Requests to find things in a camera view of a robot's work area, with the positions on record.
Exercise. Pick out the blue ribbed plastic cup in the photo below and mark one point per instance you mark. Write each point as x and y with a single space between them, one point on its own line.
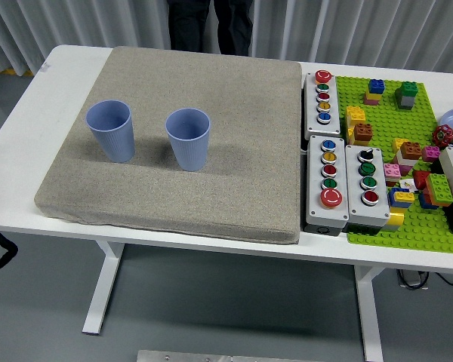
190 151
113 139

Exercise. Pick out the grey-brown cushion mat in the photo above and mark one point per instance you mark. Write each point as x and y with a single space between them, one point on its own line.
211 169

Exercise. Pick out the grey box large red stop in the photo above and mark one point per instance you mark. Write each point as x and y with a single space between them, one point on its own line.
314 211

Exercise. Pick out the grey five-button control box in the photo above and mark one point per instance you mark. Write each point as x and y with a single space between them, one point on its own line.
312 120

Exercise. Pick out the person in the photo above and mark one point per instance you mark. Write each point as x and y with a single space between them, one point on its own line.
185 26

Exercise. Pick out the yellow cylinder brick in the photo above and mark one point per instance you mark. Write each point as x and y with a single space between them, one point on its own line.
394 218

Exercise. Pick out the green building baseplate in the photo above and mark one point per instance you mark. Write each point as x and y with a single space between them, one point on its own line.
385 113

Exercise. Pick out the blue yellow pink brick stack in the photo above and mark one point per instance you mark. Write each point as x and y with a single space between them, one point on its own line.
375 87

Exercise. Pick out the white table leg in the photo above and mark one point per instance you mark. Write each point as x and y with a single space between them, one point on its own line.
98 301
370 320

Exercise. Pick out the brown white yellow brick stack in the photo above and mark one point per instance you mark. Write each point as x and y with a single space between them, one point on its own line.
409 149

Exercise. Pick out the red brick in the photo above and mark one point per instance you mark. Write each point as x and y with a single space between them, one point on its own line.
421 179

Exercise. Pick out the green grey brick stack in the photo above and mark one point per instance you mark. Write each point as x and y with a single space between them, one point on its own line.
406 94

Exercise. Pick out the magenta brick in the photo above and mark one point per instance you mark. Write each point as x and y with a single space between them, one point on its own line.
431 153

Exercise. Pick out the green orange blue brick stack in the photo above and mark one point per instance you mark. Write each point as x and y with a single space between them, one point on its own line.
438 184

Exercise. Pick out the red valve wheel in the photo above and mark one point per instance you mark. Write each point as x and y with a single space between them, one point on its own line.
442 135

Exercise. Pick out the white pleated curtain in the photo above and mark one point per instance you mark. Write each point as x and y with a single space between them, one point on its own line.
400 30

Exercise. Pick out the grey box black selector switch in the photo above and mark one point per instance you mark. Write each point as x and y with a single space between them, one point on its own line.
356 211

